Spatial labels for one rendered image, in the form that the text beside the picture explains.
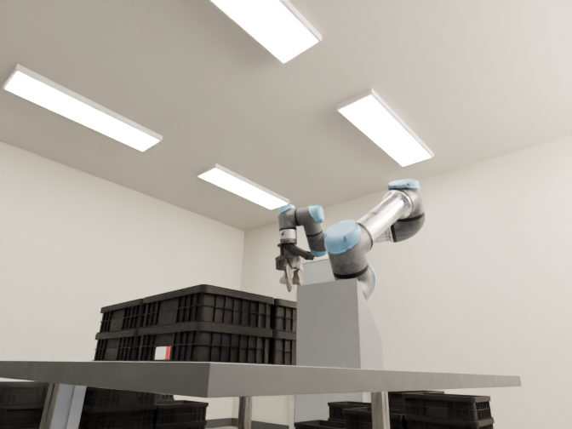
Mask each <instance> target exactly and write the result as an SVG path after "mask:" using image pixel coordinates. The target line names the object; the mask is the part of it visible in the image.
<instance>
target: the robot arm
mask: <svg viewBox="0 0 572 429"><path fill-rule="evenodd" d="M387 186H388V187H387V189H388V191H389V192H387V193H386V194H385V196H384V197H383V200H382V202H381V203H380V204H378V205H377V206H376V207H374V208H373V209H372V210H370V211H369V212H368V213H367V214H366V215H365V216H363V217H362V218H361V219H359V220H358V221H354V220H343V221H340V222H339V223H335V224H333V225H332V226H330V227H329V228H328V229H327V230H326V232H323V229H322V226H321V223H322V222H323V221H324V214H323V209H322V207H321V206H319V205H315V206H309V207H305V208H300V209H296V208H295V206H294V205H291V204H288V205H287V204H285V205H282V206H280V207H279V208H278V226H279V239H280V243H278V244H277V246H278V247H279V248H280V256H278V257H275V263H276V270H279V271H284V272H283V276H282V277H281V278H280V279H279V282H280V283H282V284H286V286H287V290H288V291H289V292H290V291H291V289H292V288H293V287H292V284H295V285H298V286H299V285H302V283H303V278H304V269H303V265H302V262H301V261H300V257H302V258H304V259H305V260H313V259H314V257H321V256H324V255H326V254H327V253H328V257H329V262H330V265H331V269H332V272H333V275H334V279H335V281H338V280H345V279H352V278H357V280H358V282H359V285H360V287H361V290H362V291H363V295H364V297H365V300H366V301H368V299H369V297H370V295H371V294H372V292H373V291H374V289H375V283H376V275H375V270H374V269H373V267H372V266H370V265H369V263H368V262H367V257H366V254H367V253H368V252H369V251H370V250H371V249H372V248H373V245H374V243H380V242H386V241H391V242H393V243H398V242H402V241H404V240H407V239H409V238H411V237H413V236H414V235H415V234H416V233H418V232H419V231H420V229H421V228H422V227H423V225H424V223H425V219H426V216H425V211H424V207H423V202H422V196H421V191H420V189H421V188H420V183H419V181H418V180H413V179H407V180H395V181H393V182H390V183H389V184H388V185H387ZM297 226H303V228H304V231H305V234H306V240H307V242H308V248H309V249H310V251H306V250H304V249H302V248H300V247H298V246H296V244H297V228H296V227H297ZM293 269H295V270H294V271H293V272H292V270H293ZM293 274H294V276H293ZM292 276H293V277H292Z"/></svg>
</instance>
